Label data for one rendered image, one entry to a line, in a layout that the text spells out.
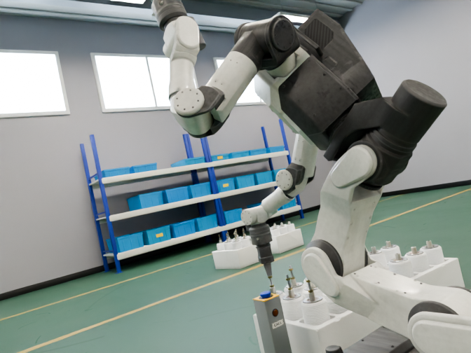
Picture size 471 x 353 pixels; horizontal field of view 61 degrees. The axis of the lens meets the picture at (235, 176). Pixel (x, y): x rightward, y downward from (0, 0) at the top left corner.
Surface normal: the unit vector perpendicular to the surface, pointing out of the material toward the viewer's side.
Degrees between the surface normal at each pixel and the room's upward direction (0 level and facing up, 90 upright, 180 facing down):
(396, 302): 90
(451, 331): 90
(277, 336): 90
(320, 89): 80
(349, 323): 90
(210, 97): 68
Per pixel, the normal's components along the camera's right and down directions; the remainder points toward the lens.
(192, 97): -0.17, -0.39
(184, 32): 0.47, -0.39
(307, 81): -0.38, -0.15
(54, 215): 0.57, -0.16
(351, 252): 0.60, 0.11
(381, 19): -0.80, 0.15
